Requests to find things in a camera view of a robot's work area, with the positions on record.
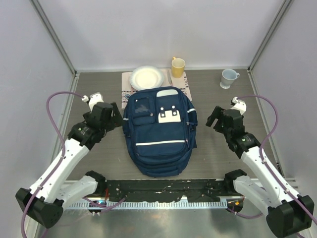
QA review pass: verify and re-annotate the patterned cloth placemat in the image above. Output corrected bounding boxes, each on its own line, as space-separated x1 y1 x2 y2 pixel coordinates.
121 68 192 109

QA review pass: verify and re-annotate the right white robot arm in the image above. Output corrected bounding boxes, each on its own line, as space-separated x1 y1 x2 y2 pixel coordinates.
206 103 315 238

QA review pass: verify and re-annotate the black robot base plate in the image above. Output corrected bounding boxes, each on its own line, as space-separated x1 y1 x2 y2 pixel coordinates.
105 179 242 203

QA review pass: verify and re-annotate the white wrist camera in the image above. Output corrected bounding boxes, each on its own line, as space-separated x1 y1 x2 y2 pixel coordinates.
231 97 247 115
81 92 104 111

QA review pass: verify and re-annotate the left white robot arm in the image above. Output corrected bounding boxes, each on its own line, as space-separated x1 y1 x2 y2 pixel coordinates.
15 102 123 229

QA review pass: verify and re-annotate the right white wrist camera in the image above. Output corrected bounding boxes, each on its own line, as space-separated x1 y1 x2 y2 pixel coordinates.
231 97 247 115

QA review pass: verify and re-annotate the slotted cable duct rail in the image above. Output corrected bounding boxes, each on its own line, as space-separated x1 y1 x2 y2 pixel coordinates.
66 199 228 209

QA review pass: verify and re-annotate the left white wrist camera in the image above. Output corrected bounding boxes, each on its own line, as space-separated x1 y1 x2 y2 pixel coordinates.
81 92 104 111

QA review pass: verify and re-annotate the navy blue student backpack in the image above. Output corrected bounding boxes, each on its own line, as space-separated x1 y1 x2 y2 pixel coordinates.
122 86 198 178

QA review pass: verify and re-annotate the yellow ceramic mug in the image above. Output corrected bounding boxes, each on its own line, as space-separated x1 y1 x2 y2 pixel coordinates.
171 57 186 78

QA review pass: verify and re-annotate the white paper plate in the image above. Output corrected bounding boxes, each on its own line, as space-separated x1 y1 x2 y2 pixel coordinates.
129 65 164 91

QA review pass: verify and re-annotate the light blue footed cup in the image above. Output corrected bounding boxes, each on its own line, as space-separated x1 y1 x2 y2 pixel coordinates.
219 69 240 89

